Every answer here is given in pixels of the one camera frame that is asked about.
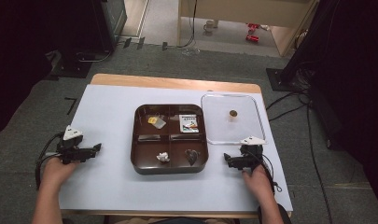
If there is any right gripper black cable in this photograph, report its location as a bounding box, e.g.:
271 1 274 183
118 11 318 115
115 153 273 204
247 148 284 194

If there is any person's right hand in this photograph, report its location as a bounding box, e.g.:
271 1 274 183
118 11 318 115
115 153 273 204
241 163 275 203

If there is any crumpled white paper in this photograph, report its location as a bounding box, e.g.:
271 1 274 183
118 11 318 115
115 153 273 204
156 151 171 163

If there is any black stand with base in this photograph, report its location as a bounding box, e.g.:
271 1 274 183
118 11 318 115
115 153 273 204
265 0 330 92

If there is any clear lid with gold knob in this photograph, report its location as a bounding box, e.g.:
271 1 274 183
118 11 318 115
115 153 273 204
200 91 267 147

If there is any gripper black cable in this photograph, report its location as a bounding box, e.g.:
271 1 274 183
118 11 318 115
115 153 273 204
247 148 284 194
35 132 65 191

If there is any black hanging cable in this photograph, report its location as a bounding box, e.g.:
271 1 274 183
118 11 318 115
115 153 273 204
176 0 199 49

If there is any black floor cable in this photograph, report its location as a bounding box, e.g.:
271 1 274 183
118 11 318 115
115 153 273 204
265 83 335 224

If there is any white table mat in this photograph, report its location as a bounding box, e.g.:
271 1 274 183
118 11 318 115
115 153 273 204
58 84 294 213

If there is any light wooden desk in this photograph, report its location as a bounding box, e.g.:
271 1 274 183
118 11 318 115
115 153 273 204
176 0 320 58

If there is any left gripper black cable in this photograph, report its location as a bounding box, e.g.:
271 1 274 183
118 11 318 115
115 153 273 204
35 132 65 191

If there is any person's left hand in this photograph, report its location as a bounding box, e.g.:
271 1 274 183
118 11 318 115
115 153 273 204
40 156 80 194

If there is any white printed card box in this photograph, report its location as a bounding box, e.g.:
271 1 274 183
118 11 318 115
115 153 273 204
178 114 200 134

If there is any wooden table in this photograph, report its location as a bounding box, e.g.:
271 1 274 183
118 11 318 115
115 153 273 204
59 73 293 219

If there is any brown four-compartment tray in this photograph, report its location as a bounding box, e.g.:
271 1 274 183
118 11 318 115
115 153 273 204
130 104 210 175

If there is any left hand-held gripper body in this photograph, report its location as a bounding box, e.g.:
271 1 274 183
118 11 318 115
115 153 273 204
56 124 89 165

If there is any grey mug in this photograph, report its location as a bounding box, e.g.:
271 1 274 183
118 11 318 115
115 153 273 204
203 20 217 35

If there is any yellow and clear packet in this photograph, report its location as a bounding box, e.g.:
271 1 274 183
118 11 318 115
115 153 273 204
147 116 167 130

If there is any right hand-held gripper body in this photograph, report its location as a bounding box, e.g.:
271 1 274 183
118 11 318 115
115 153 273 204
238 135 268 172

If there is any crumpled dark wrapper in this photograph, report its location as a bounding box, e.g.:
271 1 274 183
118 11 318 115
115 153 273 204
184 148 201 166

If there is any black cabinet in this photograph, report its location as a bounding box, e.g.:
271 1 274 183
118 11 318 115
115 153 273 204
52 0 129 54

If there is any black stand base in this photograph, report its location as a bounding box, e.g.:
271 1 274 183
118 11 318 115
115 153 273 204
49 49 114 79

